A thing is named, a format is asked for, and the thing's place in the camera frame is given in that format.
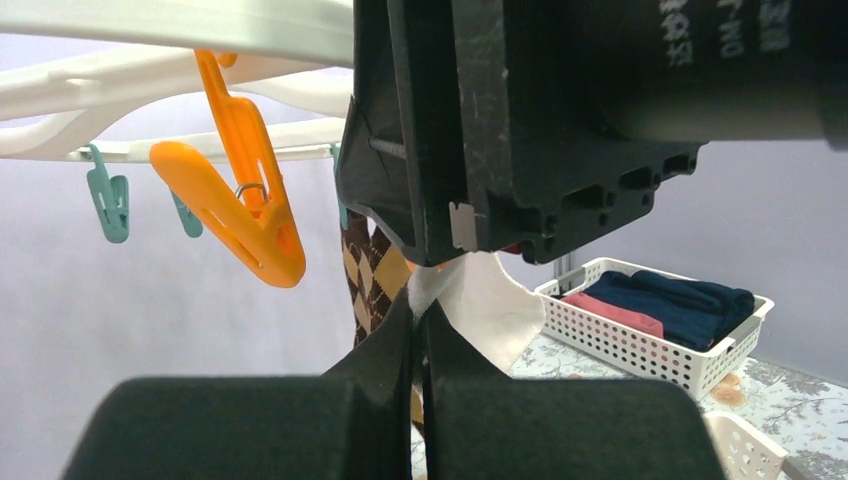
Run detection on pink garment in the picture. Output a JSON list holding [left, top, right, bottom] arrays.
[[562, 292, 664, 338]]

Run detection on white round clip hanger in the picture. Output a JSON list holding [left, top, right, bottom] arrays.
[[1, 1, 354, 161]]

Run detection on white perforated sock basket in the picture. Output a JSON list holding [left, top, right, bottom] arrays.
[[703, 411, 788, 480]]

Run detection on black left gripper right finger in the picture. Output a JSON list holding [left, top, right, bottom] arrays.
[[422, 305, 723, 479]]

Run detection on orange right clip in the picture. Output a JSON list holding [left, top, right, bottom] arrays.
[[149, 49, 306, 288]]

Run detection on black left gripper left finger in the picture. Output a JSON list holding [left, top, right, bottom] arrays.
[[63, 290, 413, 479]]

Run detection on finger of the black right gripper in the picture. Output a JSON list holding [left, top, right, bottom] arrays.
[[336, 1, 464, 266]]

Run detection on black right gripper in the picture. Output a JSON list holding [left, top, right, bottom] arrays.
[[450, 1, 847, 263]]

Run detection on navy garment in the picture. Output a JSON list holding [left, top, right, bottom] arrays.
[[583, 270, 755, 352]]

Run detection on white basket with clothes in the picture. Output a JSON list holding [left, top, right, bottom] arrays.
[[536, 257, 774, 399]]

